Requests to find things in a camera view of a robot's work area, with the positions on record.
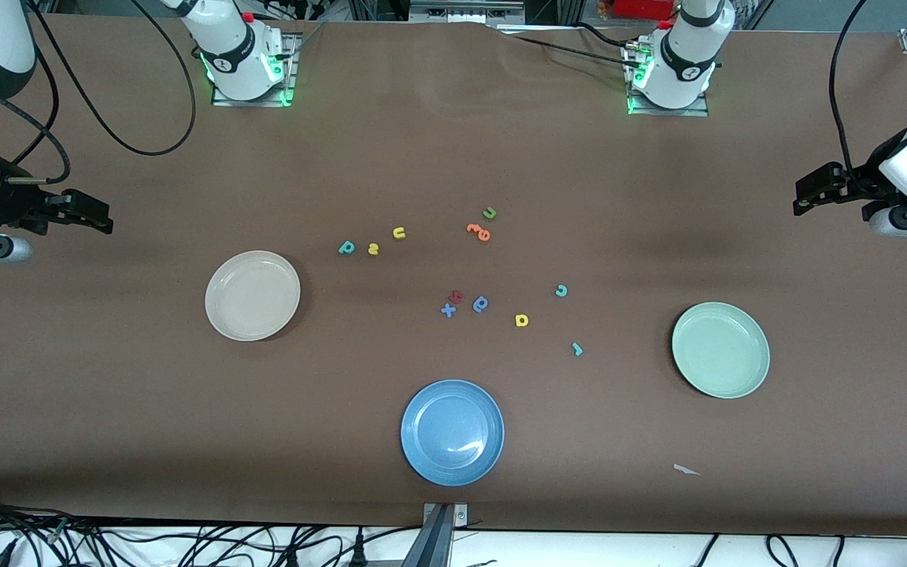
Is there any light green plate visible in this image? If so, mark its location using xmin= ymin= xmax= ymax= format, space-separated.
xmin=671 ymin=302 xmax=771 ymax=400

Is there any beige brown plate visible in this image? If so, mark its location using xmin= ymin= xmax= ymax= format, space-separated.
xmin=204 ymin=250 xmax=302 ymax=343

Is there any red box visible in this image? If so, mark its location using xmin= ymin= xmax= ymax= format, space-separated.
xmin=615 ymin=0 xmax=675 ymax=20

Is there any blue plate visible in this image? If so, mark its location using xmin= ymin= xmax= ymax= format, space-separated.
xmin=400 ymin=379 xmax=505 ymax=487

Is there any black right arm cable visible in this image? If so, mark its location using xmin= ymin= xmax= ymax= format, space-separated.
xmin=0 ymin=0 xmax=198 ymax=186

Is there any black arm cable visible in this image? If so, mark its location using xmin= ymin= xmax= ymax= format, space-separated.
xmin=829 ymin=0 xmax=872 ymax=194
xmin=0 ymin=0 xmax=198 ymax=186

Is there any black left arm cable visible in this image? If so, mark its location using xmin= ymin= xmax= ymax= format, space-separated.
xmin=829 ymin=0 xmax=872 ymax=194

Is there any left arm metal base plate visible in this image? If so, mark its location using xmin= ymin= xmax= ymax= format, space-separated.
xmin=625 ymin=39 xmax=710 ymax=117

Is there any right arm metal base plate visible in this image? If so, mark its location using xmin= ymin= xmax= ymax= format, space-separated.
xmin=211 ymin=31 xmax=302 ymax=108

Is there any black table cable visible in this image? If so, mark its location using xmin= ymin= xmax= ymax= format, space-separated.
xmin=576 ymin=22 xmax=647 ymax=50
xmin=501 ymin=31 xmax=635 ymax=64

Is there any grey metal frame block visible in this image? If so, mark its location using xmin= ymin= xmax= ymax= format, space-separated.
xmin=410 ymin=0 xmax=525 ymax=24

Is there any grey metal table bracket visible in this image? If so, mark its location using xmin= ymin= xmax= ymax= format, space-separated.
xmin=402 ymin=502 xmax=470 ymax=567

